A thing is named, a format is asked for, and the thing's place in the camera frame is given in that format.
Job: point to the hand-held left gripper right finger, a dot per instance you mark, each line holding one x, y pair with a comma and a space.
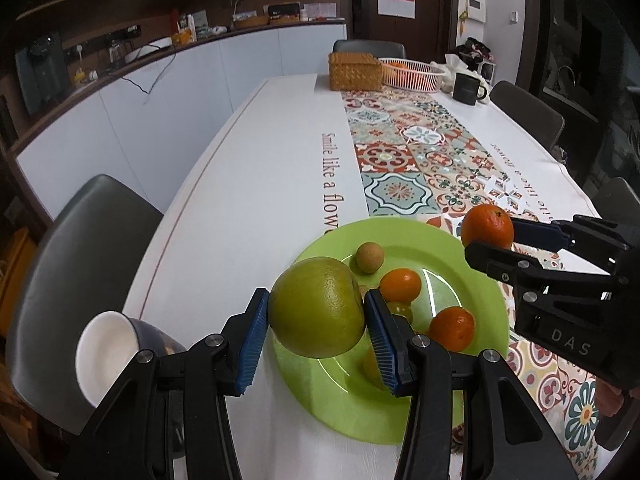
380, 340

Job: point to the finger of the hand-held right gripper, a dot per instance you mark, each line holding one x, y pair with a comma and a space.
505, 265
537, 234

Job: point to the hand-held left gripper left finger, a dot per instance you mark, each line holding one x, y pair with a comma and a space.
252, 340

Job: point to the small orange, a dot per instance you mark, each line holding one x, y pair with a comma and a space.
451, 328
400, 284
487, 227

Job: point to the large green round fruit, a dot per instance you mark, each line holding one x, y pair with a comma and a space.
317, 307

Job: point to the green plate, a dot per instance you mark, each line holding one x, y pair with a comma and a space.
320, 395

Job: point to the brown longan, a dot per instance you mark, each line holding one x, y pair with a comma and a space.
370, 257

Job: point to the person's right hand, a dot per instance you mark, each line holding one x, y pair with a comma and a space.
607, 400

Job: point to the grey chair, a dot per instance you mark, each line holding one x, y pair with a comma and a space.
527, 110
370, 49
620, 200
80, 280

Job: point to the dark blue mug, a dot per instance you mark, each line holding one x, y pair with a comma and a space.
107, 355

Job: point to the white tablecloth patterned centre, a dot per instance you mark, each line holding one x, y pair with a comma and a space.
400, 160

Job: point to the black mug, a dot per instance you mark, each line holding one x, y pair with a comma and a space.
467, 89

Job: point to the white tissue cloth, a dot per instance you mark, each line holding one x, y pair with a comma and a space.
450, 64

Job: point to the dark patterned bag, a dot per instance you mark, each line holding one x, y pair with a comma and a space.
472, 50

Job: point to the pink plastic basket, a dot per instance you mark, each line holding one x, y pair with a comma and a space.
420, 77

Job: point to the orange fruit in basket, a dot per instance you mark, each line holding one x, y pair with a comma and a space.
400, 66

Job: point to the white intercom panel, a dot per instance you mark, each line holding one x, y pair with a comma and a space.
475, 10

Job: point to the wicker box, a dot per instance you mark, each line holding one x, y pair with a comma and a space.
352, 72

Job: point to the dark brown door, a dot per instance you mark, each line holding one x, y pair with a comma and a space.
430, 10

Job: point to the door lock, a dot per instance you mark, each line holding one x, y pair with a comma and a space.
357, 7

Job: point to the glass kettle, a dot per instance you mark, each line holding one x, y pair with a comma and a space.
116, 52

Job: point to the wicker tray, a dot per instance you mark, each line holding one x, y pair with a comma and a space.
250, 21

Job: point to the black box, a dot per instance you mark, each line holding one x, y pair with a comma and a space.
285, 11

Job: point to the white desk lamp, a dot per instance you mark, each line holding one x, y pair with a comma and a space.
237, 5

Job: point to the black coffee machine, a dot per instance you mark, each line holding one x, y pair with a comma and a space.
42, 72

